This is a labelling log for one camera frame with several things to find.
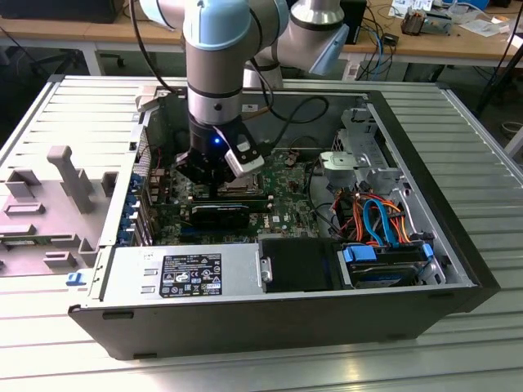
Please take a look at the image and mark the metal device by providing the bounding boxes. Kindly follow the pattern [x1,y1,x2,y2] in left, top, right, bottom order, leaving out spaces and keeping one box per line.
[400,7,454,37]

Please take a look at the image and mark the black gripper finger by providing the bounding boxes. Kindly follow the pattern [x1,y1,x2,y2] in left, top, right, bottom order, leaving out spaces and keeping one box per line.
[215,161,239,198]
[174,149,219,199]

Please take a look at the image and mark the black graphics card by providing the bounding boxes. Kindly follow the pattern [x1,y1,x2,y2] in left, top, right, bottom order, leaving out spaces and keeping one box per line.
[188,203,251,231]

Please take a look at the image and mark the blue wire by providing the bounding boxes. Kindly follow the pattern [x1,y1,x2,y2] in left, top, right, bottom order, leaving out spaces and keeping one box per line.
[362,198,404,250]

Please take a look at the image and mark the wooden desk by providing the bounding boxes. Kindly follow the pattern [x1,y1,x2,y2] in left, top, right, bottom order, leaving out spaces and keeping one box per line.
[0,0,523,69]

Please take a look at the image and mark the green motherboard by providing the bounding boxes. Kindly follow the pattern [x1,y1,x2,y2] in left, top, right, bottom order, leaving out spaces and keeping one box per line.
[146,149,328,247]

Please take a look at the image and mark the silver power supply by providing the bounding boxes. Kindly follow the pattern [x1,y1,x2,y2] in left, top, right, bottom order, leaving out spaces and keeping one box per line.
[99,243,262,302]

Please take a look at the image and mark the black computer case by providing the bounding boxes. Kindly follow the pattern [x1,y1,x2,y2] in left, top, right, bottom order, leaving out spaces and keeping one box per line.
[0,0,126,25]

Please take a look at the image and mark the silver drive cage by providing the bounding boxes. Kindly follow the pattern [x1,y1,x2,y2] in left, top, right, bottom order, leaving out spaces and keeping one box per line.
[333,106,405,193]

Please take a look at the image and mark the black camera cable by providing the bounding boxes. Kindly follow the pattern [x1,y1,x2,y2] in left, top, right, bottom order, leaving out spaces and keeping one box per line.
[248,56,330,158]

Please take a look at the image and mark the blue disk carrier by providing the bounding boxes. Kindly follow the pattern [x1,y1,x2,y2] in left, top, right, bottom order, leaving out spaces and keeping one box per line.
[342,243,435,266]

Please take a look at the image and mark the black wire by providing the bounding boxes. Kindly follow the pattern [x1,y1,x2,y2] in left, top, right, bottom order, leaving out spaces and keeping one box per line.
[305,161,343,240]

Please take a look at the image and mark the white papers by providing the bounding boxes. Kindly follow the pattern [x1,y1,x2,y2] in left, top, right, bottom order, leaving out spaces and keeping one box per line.
[457,10,512,38]

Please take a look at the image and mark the tall black box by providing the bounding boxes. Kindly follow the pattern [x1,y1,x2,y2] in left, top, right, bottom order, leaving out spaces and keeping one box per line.
[341,0,368,45]

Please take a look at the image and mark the hard disk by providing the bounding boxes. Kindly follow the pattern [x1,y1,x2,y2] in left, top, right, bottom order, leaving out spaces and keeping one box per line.
[347,261,422,289]

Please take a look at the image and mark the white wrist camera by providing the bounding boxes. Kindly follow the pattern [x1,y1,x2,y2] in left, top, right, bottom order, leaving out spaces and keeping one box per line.
[212,125,266,179]

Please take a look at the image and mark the black PC case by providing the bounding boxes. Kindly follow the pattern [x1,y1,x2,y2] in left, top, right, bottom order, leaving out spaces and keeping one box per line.
[67,83,502,361]

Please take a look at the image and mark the grey parts rack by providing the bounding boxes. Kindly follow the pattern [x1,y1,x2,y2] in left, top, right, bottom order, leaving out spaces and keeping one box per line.
[0,145,120,279]

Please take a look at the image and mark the black stand pole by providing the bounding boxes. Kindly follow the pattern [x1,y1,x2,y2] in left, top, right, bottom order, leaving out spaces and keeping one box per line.
[476,36,523,114]

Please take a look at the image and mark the silver latch handle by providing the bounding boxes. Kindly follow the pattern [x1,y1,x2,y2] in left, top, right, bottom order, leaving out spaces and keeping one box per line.
[258,256,274,284]

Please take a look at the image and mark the orange wire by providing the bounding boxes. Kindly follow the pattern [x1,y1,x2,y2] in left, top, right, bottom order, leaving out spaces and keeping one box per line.
[383,199,413,245]
[349,194,369,243]

